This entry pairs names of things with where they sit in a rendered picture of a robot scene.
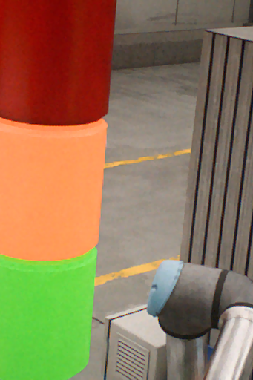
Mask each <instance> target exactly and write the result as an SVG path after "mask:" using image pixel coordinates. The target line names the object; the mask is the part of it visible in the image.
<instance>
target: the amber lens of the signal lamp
mask: <svg viewBox="0 0 253 380"><path fill-rule="evenodd" d="M107 126H108V124H107V123H106V121H104V120H103V119H100V120H99V121H96V122H91V123H90V124H87V125H75V126H43V125H28V123H23V122H14V121H11V120H7V119H2V118H1V117H0V254H3V255H7V256H10V257H11V258H18V259H23V260H29V261H60V260H66V259H71V258H73V257H76V256H79V255H83V254H85V253H86V252H88V251H89V250H90V249H93V248H94V247H95V245H96V244H97V243H98V237H99V218H100V207H101V197H102V177H103V166H104V157H105V146H106V137H107Z"/></svg>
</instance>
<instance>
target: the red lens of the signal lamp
mask: <svg viewBox="0 0 253 380"><path fill-rule="evenodd" d="M115 14H116V0H0V117H1V118H2V119H7V120H11V121H14V122H23V123H28V125H43V126H75V125H87V124H90V123H91V122H96V121H99V120H100V119H101V118H102V117H103V116H105V115H107V114H108V106H109V96H110V85H111V66H112V56H113V45H114V25H115Z"/></svg>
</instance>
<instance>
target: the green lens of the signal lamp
mask: <svg viewBox="0 0 253 380"><path fill-rule="evenodd" d="M96 258H97V249H96V247H94V248H93V249H90V250H89V251H88V252H86V253H85V254H83V255H79V256H76V257H73V258H71V259H66V260H60V261H29V260H23V259H18V258H11V257H10V256H7V255H3V254H0V379H1V380H65V379H69V378H72V377H73V376H74V375H75V374H77V373H78V372H79V371H81V370H84V369H85V367H86V365H87V364H88V359H89V349H90V338H91V319H92V309H93V299H94V288H95V277H96Z"/></svg>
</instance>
